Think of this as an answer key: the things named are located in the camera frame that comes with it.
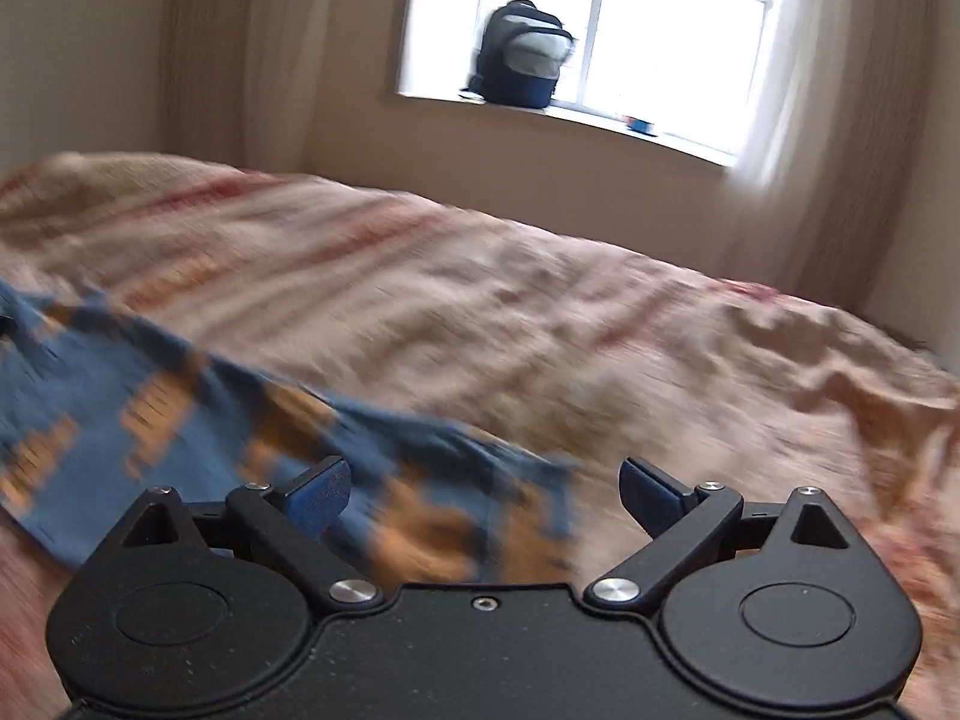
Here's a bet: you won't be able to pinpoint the white framed window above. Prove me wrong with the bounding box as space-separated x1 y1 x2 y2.
386 0 811 167

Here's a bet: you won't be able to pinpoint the blue pants with orange print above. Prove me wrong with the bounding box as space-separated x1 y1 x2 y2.
0 279 582 582

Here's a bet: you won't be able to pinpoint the pink floral bed blanket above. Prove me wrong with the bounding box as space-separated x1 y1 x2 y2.
0 151 960 720

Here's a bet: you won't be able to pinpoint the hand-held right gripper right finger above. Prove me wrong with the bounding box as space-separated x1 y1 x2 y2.
583 457 853 610

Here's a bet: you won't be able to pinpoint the dark blue backpack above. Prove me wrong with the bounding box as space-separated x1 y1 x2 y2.
459 0 577 110

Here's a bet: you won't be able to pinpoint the beige curtain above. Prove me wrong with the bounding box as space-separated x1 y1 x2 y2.
159 0 320 175
724 0 927 310

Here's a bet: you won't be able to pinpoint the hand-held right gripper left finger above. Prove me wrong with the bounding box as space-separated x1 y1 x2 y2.
120 457 378 609

